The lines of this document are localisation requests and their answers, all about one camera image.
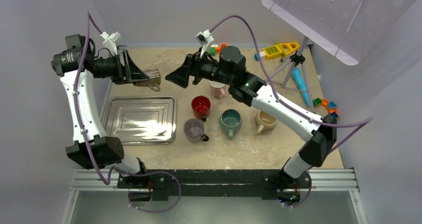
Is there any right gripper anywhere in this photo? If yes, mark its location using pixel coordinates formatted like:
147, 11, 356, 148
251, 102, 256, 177
165, 48, 232, 90

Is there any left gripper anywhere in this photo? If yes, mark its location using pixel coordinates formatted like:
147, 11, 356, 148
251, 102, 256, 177
92, 49, 148, 85

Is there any brown striped mug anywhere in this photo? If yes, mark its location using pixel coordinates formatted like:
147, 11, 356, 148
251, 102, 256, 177
133, 68, 161, 92

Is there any red mug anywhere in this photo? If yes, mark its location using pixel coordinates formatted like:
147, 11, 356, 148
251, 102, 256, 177
191, 96, 211, 121

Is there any pink mug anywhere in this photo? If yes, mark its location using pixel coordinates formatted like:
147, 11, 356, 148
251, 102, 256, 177
209, 81, 227, 98

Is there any mauve mug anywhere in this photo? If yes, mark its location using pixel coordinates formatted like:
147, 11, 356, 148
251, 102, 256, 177
183, 118, 210, 143

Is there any teal speckled mug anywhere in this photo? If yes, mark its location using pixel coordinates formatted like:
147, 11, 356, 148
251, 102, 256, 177
219, 109, 242, 140

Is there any beige round mug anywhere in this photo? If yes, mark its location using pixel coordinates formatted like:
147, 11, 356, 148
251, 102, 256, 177
254, 111, 278, 135

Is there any orange elbow toy piece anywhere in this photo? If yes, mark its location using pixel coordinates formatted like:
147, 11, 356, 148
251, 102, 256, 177
215, 43, 227, 54

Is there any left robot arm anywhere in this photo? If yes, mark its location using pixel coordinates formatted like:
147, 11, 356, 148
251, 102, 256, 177
51, 32, 150, 189

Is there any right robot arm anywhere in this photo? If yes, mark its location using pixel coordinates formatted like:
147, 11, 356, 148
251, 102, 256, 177
165, 46, 337, 188

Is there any metal tray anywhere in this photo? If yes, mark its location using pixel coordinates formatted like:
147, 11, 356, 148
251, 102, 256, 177
102, 96, 177, 145

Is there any yellow toy block structure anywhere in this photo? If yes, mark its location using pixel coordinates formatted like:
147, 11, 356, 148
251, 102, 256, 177
263, 42, 300, 60

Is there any light blue cone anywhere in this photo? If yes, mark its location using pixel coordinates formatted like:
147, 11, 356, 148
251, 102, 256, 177
292, 67, 311, 107

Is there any tripod stand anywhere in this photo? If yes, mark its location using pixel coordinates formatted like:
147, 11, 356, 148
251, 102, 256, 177
266, 36, 315, 113

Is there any green toy block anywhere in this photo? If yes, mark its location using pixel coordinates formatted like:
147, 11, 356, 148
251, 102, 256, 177
313, 98, 322, 107

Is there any orange curved toy piece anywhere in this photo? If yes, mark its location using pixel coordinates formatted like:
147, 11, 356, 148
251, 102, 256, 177
321, 99, 338, 114

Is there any perforated white board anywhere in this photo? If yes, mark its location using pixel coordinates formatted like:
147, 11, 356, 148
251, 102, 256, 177
262, 0, 417, 66

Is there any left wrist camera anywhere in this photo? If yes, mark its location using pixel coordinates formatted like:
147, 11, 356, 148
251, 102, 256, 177
100, 31, 121, 56

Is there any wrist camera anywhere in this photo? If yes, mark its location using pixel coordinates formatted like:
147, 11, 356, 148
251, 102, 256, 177
100, 31, 121, 56
196, 29, 214, 58

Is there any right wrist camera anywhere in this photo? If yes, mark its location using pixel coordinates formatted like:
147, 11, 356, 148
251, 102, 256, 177
196, 29, 214, 58

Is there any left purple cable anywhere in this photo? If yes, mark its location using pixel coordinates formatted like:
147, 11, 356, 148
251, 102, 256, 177
72, 11, 114, 186

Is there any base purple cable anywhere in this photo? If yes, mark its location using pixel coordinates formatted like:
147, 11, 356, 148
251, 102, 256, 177
127, 171, 182, 214

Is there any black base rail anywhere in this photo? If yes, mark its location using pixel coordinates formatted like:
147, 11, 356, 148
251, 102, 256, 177
117, 169, 312, 203

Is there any aluminium frame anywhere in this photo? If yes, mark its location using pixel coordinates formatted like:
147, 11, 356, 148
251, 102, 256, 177
61, 169, 365, 224

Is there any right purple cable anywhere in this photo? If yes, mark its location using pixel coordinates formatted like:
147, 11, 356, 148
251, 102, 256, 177
209, 15, 374, 154

